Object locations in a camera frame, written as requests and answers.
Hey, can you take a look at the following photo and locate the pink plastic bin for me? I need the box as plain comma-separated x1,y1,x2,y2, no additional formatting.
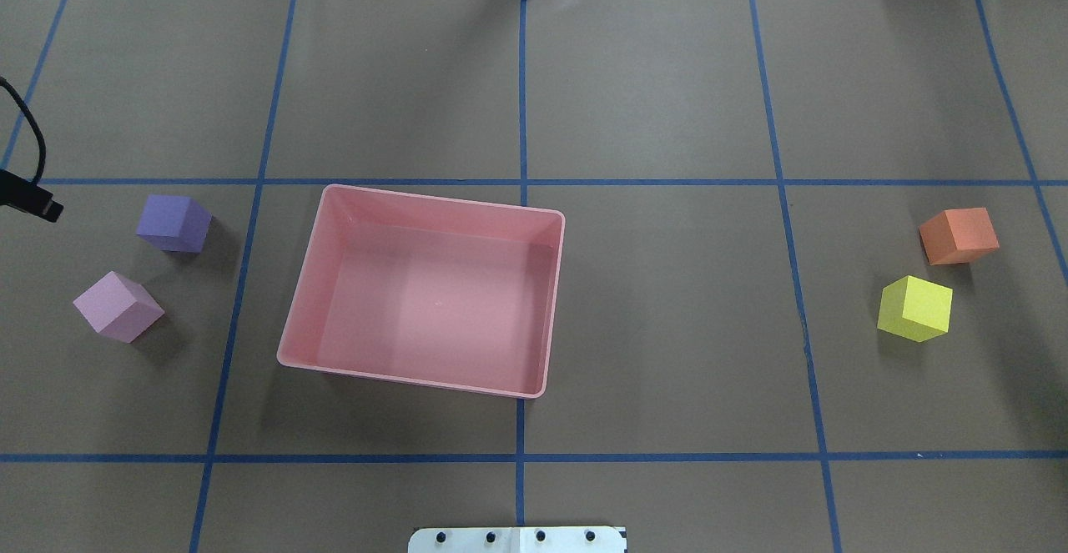
277,183,566,400

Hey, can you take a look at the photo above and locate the pink foam block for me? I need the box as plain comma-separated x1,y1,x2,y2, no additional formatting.
73,271,164,344

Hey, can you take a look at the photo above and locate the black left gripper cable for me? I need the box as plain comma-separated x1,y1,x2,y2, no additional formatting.
0,76,48,187

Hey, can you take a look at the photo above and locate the purple foam block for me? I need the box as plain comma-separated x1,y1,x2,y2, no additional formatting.
136,194,213,254

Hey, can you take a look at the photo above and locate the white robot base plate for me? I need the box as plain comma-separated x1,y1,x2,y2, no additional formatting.
407,525,628,552

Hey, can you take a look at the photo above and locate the orange foam block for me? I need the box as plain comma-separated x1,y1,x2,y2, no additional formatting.
918,207,1000,265

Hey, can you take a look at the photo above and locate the yellow foam block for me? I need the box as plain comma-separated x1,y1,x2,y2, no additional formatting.
876,275,954,343

